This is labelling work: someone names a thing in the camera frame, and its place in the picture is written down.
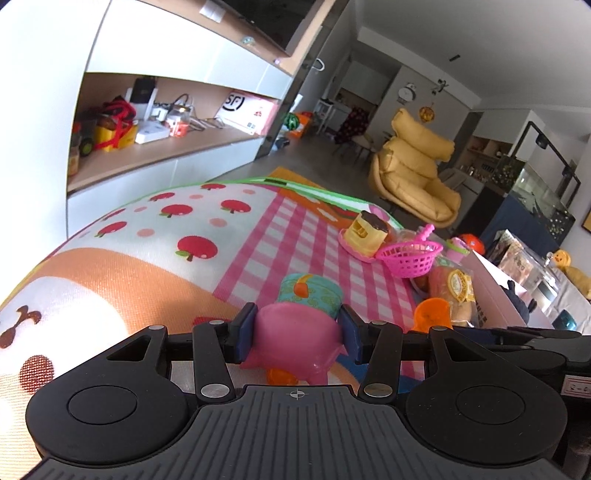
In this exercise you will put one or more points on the white SF parcel box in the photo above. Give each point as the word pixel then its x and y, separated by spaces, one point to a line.
pixel 250 113

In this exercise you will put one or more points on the orange hanging ornament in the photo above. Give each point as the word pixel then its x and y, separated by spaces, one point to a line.
pixel 426 114

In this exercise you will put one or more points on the black television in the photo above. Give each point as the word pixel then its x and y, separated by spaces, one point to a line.
pixel 283 22

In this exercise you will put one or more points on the panda wall clock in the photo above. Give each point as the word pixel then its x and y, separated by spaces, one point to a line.
pixel 407 94

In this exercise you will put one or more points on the white flat box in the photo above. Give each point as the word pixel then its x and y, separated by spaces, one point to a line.
pixel 151 131

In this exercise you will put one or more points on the glass fish tank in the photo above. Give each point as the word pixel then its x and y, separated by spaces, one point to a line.
pixel 516 179

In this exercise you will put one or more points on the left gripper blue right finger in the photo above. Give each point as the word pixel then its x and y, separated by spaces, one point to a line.
pixel 378 345

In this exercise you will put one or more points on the colourful play mat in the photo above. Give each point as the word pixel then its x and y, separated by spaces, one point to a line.
pixel 180 255

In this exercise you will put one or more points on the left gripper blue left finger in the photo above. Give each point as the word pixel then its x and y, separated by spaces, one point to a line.
pixel 215 344

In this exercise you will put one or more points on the packaged bread bun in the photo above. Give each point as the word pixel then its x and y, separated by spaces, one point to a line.
pixel 455 286

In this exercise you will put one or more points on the watermelon ball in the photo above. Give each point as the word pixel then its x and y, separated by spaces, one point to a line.
pixel 291 122

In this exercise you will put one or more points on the orange toy scoop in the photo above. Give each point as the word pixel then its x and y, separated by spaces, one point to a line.
pixel 432 312

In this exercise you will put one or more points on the yellow toy truck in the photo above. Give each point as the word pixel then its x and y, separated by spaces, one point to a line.
pixel 112 126

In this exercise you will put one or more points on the teal thermos bottle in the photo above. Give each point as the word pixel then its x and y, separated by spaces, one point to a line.
pixel 564 321

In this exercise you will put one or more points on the orange paper bag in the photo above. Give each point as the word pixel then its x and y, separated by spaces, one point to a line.
pixel 305 120

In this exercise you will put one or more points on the pink plastic cup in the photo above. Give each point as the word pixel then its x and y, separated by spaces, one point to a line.
pixel 456 250

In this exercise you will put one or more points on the pink pig toy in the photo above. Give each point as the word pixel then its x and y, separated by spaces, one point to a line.
pixel 298 338

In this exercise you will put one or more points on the yellow pudding toy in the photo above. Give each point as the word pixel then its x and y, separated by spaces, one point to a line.
pixel 364 237

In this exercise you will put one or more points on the large glass nut jar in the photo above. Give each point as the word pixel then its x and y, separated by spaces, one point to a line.
pixel 516 259

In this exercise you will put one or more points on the yellow duck plush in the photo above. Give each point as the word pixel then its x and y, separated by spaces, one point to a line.
pixel 577 277

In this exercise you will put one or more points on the pink plastic strainer basket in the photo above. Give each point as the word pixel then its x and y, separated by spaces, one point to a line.
pixel 413 258

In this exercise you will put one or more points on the yellow lounge chair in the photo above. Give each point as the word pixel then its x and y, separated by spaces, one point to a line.
pixel 404 172

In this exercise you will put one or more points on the black plush toy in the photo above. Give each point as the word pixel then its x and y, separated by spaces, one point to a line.
pixel 524 310

